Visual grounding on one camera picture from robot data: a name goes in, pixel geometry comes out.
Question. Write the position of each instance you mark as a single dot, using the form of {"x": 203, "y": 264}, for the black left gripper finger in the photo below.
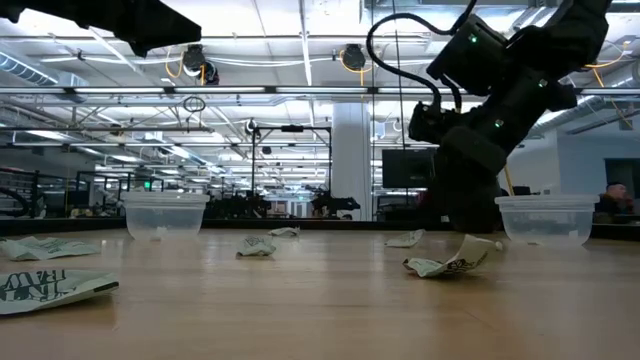
{"x": 140, "y": 49}
{"x": 165, "y": 25}

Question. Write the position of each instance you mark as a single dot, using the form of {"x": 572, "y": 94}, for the curled printed paper wrapper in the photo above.
{"x": 460, "y": 260}

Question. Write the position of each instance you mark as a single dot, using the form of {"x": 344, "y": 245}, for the small white paper wrapper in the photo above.
{"x": 406, "y": 240}

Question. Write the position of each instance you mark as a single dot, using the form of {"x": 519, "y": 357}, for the twisted white paper wrapper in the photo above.
{"x": 284, "y": 231}

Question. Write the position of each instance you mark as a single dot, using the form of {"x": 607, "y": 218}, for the large printed paper wrapper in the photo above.
{"x": 50, "y": 290}

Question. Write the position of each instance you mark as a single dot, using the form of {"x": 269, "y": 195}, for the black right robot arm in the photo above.
{"x": 540, "y": 65}

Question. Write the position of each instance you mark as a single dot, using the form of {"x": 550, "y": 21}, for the black background robot arm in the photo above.
{"x": 335, "y": 204}

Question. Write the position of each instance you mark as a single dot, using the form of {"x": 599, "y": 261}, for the black round bin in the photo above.
{"x": 475, "y": 217}

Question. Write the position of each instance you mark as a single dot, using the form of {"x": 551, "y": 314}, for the black monitor screen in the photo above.
{"x": 405, "y": 167}

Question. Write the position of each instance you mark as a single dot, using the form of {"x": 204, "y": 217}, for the long overhead light bar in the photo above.
{"x": 220, "y": 90}

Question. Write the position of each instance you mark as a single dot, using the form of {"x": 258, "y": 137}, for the clear plastic tub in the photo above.
{"x": 547, "y": 220}
{"x": 165, "y": 215}

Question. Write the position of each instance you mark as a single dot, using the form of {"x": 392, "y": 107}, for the white square pillar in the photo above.
{"x": 351, "y": 160}

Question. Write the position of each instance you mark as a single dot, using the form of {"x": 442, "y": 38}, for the small black hanging reel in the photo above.
{"x": 250, "y": 126}

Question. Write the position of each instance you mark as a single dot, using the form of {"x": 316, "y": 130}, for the green exit sign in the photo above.
{"x": 147, "y": 185}

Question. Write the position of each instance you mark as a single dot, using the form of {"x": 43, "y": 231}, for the person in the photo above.
{"x": 615, "y": 197}

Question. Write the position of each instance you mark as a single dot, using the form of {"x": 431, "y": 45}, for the black storage rack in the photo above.
{"x": 20, "y": 195}

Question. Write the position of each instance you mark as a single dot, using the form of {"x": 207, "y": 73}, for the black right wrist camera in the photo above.
{"x": 427, "y": 122}

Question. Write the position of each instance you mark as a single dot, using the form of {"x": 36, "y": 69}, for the silver ventilation duct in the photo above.
{"x": 25, "y": 70}

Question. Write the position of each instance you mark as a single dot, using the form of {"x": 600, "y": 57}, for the black metal rig frame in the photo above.
{"x": 291, "y": 128}

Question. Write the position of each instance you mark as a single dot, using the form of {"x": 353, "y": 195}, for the black table edge rail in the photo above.
{"x": 300, "y": 224}

